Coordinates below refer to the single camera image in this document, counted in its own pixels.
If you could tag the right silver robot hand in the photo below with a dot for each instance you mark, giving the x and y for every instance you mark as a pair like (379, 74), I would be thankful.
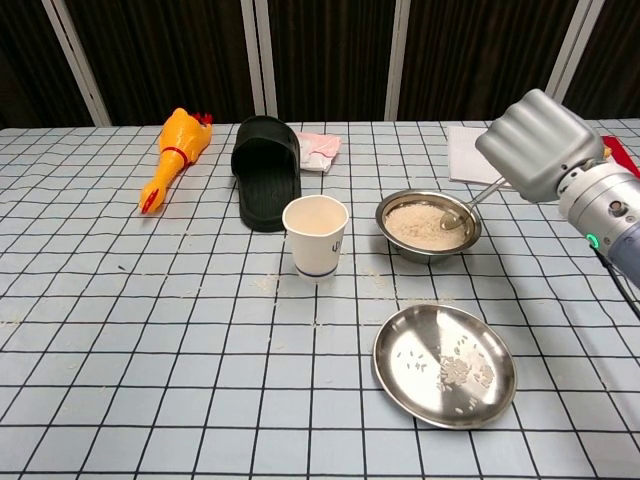
(542, 145)

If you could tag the metal spoon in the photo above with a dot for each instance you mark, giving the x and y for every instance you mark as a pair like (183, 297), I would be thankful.
(452, 220)

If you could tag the uncooked white rice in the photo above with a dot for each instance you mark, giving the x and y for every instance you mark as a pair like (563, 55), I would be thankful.
(415, 230)

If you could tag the steel bowl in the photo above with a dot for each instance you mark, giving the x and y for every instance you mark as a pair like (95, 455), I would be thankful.
(430, 370)
(425, 256)

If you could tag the white paper cup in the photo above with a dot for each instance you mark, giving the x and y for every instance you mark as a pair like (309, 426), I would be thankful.
(315, 250)

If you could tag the white red desk calendar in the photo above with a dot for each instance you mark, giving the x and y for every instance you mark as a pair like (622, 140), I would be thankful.
(465, 160)

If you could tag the pink white plastic packet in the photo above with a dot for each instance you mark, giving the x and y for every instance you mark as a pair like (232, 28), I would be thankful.
(320, 147)

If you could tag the black folding screen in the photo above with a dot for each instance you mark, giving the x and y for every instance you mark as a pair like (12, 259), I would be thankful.
(320, 50)

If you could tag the black rubber slipper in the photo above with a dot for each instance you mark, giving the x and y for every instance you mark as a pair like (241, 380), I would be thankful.
(267, 190)

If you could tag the yellow rubber chicken toy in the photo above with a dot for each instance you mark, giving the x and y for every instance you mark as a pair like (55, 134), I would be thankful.
(177, 140)

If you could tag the blue checked tablecloth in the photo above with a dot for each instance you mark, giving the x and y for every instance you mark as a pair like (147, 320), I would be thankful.
(150, 325)

